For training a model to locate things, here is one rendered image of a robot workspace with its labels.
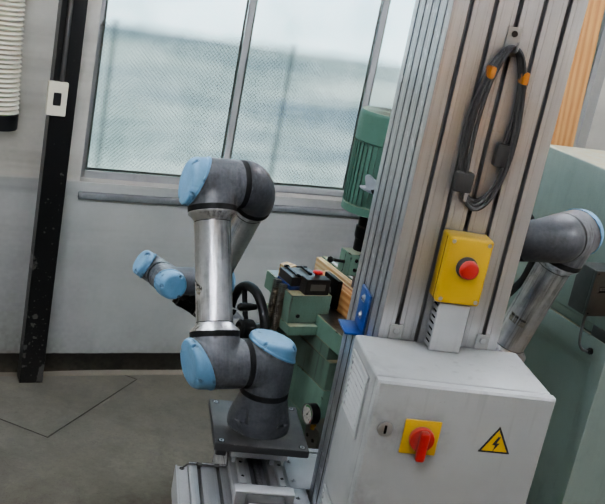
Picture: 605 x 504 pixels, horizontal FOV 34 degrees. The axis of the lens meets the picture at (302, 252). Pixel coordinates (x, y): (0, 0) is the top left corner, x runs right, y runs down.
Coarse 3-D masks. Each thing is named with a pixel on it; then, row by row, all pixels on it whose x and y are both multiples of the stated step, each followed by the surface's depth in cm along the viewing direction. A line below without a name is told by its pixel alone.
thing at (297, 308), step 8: (288, 296) 286; (296, 296) 285; (304, 296) 286; (312, 296) 288; (320, 296) 289; (328, 296) 290; (288, 304) 286; (296, 304) 286; (304, 304) 287; (312, 304) 289; (320, 304) 290; (328, 304) 291; (288, 312) 286; (296, 312) 287; (304, 312) 288; (312, 312) 290; (320, 312) 291; (328, 312) 292; (288, 320) 287; (296, 320) 288; (304, 320) 289; (312, 320) 291
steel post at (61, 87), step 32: (64, 0) 361; (64, 32) 365; (64, 64) 367; (64, 96) 370; (64, 128) 377; (64, 160) 381; (64, 192) 386; (32, 256) 392; (32, 288) 394; (32, 320) 399; (32, 352) 404
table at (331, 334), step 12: (276, 276) 316; (336, 312) 295; (288, 324) 287; (300, 324) 288; (312, 324) 290; (324, 324) 286; (336, 324) 285; (324, 336) 286; (336, 336) 280; (336, 348) 280
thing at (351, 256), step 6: (342, 252) 301; (348, 252) 298; (354, 252) 299; (360, 252) 300; (342, 258) 301; (348, 258) 298; (354, 258) 297; (342, 264) 301; (348, 264) 298; (354, 264) 298; (342, 270) 301; (348, 270) 298; (354, 270) 298; (354, 276) 303
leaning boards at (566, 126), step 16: (592, 0) 451; (592, 16) 453; (592, 32) 456; (576, 48) 455; (592, 48) 458; (576, 64) 457; (576, 80) 460; (576, 96) 463; (560, 112) 461; (576, 112) 465; (560, 128) 464; (576, 128) 468; (560, 144) 467
